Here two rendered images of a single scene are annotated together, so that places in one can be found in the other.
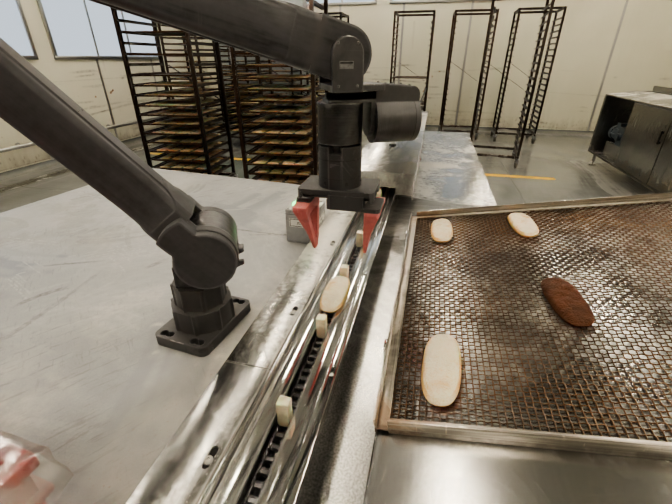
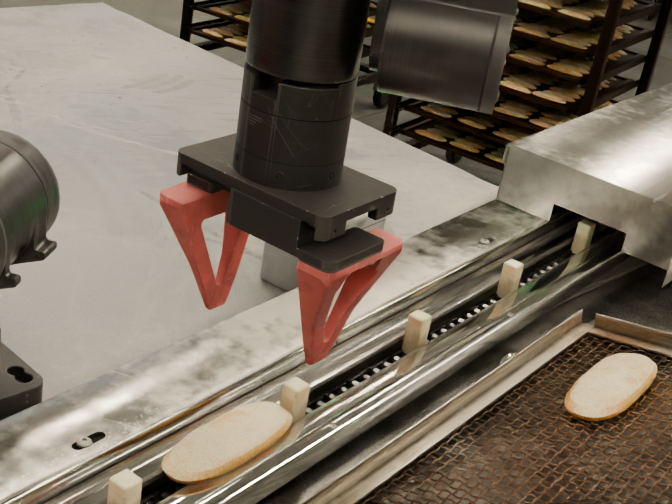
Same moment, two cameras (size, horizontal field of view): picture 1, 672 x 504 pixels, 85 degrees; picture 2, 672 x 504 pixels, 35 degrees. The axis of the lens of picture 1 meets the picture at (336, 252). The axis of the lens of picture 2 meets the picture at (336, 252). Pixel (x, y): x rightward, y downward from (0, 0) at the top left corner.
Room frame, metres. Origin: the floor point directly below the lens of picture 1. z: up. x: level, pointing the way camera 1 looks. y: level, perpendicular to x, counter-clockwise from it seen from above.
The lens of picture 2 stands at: (0.01, -0.21, 1.23)
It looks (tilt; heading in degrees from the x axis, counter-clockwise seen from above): 26 degrees down; 20
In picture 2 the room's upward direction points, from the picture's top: 10 degrees clockwise
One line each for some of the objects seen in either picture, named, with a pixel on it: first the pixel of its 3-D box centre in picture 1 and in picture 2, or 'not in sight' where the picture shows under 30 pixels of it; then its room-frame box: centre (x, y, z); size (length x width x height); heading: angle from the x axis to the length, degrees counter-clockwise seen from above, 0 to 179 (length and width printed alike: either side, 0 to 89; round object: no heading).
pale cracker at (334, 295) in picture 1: (335, 291); (230, 436); (0.48, 0.00, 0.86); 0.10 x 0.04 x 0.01; 167
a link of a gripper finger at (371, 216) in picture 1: (356, 221); (308, 275); (0.48, -0.03, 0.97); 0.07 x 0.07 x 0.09; 76
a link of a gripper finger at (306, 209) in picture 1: (323, 218); (241, 242); (0.49, 0.02, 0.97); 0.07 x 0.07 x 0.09; 76
